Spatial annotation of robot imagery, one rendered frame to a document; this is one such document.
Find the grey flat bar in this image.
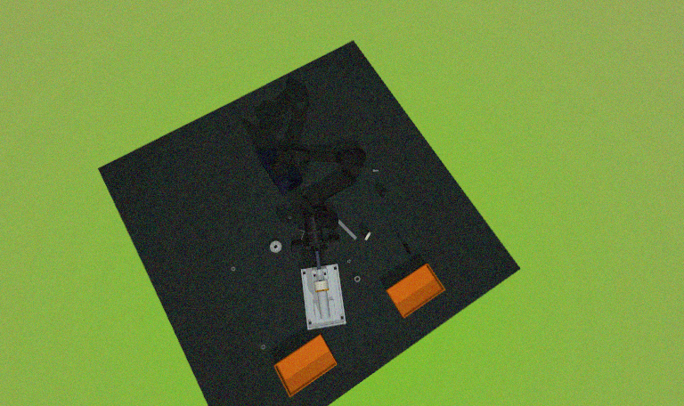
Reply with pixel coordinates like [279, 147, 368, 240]
[338, 219, 357, 240]

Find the orange rectangular tray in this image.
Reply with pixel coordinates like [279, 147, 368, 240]
[274, 333, 337, 396]
[386, 264, 444, 317]

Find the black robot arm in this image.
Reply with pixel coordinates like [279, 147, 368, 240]
[269, 149, 366, 230]

